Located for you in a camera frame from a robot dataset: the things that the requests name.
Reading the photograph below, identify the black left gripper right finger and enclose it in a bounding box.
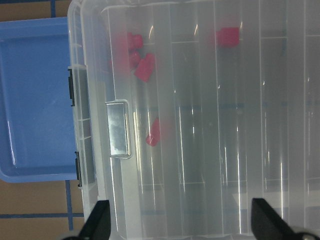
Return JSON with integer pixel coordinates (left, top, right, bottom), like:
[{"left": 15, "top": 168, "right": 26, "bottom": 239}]
[{"left": 251, "top": 198, "right": 304, "bottom": 240}]

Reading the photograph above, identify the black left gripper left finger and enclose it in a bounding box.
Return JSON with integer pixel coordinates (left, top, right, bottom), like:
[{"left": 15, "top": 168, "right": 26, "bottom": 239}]
[{"left": 78, "top": 200, "right": 111, "bottom": 240}]

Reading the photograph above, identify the clear plastic box lid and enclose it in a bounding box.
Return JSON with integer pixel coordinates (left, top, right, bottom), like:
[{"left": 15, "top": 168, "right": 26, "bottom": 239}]
[{"left": 67, "top": 0, "right": 320, "bottom": 240}]

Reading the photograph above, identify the blue plastic tray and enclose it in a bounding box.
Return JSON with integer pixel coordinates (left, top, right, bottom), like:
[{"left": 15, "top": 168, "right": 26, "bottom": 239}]
[{"left": 0, "top": 17, "right": 77, "bottom": 183}]

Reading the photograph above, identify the red block front bottom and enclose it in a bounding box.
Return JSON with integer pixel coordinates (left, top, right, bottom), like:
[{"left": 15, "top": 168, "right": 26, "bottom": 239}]
[{"left": 127, "top": 32, "right": 144, "bottom": 51}]

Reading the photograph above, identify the red block under lid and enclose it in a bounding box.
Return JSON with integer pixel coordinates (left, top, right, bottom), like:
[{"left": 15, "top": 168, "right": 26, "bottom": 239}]
[{"left": 215, "top": 27, "right": 240, "bottom": 48}]

